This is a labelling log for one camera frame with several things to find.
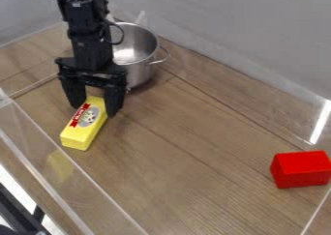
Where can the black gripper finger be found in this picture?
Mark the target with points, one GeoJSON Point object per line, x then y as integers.
{"type": "Point", "coordinates": [74, 88]}
{"type": "Point", "coordinates": [114, 95]}

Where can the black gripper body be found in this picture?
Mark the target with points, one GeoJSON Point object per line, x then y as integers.
{"type": "Point", "coordinates": [90, 67]}

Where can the yellow butter block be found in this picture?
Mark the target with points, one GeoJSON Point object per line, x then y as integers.
{"type": "Point", "coordinates": [85, 124]}

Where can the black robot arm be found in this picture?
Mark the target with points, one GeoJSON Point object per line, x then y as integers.
{"type": "Point", "coordinates": [86, 15]}

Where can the silver steel pot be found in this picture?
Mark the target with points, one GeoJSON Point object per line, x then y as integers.
{"type": "Point", "coordinates": [139, 53]}

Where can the red block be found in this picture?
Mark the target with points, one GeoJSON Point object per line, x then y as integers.
{"type": "Point", "coordinates": [301, 169]}

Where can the clear acrylic enclosure wall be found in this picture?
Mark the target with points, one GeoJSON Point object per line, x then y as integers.
{"type": "Point", "coordinates": [179, 164]}

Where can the black table frame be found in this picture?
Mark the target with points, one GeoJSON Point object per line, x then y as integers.
{"type": "Point", "coordinates": [23, 223]}

